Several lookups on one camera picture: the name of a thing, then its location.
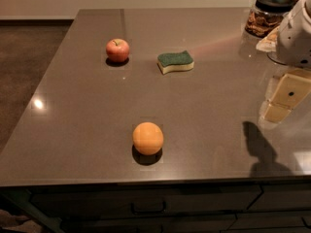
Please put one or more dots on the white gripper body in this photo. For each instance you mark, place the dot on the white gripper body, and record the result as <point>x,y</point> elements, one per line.
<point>295,41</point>

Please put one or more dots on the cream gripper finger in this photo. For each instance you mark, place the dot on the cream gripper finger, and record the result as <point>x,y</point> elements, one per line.
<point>285,93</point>

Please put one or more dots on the red apple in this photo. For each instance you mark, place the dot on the red apple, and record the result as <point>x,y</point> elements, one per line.
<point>117,50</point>

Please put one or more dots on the clear plastic cup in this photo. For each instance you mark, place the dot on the clear plastic cup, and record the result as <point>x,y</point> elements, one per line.
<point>273,55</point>

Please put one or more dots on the glass jar with black lid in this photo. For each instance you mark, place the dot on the glass jar with black lid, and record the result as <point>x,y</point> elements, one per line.
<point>265,15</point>

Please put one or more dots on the green and yellow sponge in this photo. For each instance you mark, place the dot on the green and yellow sponge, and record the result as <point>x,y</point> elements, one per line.
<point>175,62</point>

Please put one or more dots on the orange fruit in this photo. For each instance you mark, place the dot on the orange fruit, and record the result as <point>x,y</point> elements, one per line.
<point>147,138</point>

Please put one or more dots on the dark cabinet drawer front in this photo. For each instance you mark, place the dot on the dark cabinet drawer front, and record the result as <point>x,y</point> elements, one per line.
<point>116,203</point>

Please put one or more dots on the dark drawer handle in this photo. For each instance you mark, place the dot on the dark drawer handle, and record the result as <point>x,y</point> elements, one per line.
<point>148,208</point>

